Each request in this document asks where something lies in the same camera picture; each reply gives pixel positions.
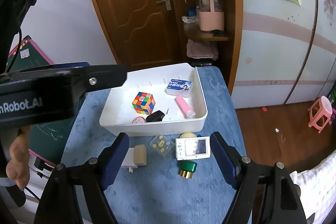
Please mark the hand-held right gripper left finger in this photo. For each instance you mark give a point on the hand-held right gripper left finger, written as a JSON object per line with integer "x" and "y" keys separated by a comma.
{"x": 115, "y": 161}

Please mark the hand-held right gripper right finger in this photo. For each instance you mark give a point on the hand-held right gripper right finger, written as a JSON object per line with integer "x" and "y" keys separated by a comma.
{"x": 224, "y": 158}

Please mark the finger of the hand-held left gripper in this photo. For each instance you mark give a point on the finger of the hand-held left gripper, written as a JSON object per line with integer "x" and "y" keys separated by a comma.
{"x": 105, "y": 78}

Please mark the white charger plug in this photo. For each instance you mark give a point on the white charger plug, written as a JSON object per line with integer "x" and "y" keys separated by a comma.
{"x": 128, "y": 158}

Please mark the beige rectangular block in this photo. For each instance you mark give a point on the beige rectangular block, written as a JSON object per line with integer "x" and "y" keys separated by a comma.
{"x": 140, "y": 155}

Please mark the white plastic storage bin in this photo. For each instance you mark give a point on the white plastic storage bin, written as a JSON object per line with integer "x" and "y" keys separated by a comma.
{"x": 118, "y": 106}

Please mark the white device with screen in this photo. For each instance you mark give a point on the white device with screen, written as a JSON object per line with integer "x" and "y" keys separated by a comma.
{"x": 191, "y": 148}

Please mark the green gadget with gold teeth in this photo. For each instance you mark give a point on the green gadget with gold teeth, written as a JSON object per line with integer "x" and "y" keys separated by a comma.
{"x": 188, "y": 166}

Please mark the pale yellow round ball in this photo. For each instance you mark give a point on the pale yellow round ball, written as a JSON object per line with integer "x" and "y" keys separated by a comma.
{"x": 189, "y": 135}

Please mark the multicoloured puzzle cube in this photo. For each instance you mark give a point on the multicoloured puzzle cube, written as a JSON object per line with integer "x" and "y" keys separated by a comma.
{"x": 143, "y": 102}

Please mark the pink round case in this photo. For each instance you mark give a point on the pink round case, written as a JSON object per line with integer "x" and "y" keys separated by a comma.
{"x": 138, "y": 121}

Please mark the small clear plastic box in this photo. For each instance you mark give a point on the small clear plastic box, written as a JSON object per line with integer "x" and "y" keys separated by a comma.
{"x": 161, "y": 146}

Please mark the black charger plug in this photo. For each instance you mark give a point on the black charger plug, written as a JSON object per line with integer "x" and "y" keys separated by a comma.
{"x": 155, "y": 117}

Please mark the pink tube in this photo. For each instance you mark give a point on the pink tube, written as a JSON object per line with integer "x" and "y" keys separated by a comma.
{"x": 183, "y": 106}

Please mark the clear floss pick box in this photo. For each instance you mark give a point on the clear floss pick box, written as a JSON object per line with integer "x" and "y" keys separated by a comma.
{"x": 179, "y": 87}

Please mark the person's left hand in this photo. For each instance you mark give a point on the person's left hand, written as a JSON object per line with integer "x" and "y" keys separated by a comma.
{"x": 17, "y": 158}

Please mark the black easel knob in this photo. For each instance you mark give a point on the black easel knob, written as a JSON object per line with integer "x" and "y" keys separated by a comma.
{"x": 39, "y": 163}

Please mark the white sticker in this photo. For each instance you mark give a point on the white sticker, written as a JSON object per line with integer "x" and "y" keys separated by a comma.
{"x": 25, "y": 53}

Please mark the blue plush table cover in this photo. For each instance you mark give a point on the blue plush table cover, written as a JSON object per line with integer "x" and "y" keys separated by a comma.
{"x": 162, "y": 195}

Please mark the brown wooden door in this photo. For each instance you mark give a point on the brown wooden door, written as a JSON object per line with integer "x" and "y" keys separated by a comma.
{"x": 126, "y": 3}

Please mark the white dotted blanket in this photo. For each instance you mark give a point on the white dotted blanket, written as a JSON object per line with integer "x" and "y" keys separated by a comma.
{"x": 317, "y": 187}

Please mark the folded pink towels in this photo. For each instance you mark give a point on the folded pink towels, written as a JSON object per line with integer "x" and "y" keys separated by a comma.
{"x": 202, "y": 49}

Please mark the white packet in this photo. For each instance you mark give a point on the white packet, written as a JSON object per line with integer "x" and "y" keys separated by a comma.
{"x": 189, "y": 19}

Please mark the pink plastic stool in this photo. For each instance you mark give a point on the pink plastic stool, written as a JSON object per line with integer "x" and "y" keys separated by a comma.
{"x": 320, "y": 113}

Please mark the blue cup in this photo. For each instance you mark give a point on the blue cup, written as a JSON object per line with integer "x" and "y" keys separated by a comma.
{"x": 192, "y": 12}

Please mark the floral sliding wardrobe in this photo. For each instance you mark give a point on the floral sliding wardrobe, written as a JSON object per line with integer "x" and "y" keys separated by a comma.
{"x": 275, "y": 56}

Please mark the wooden corner shelf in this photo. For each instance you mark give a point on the wooden corner shelf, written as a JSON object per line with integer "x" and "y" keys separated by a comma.
{"x": 233, "y": 29}

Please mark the green chalkboard with pink frame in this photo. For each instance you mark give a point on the green chalkboard with pink frame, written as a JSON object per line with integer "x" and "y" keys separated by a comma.
{"x": 52, "y": 134}

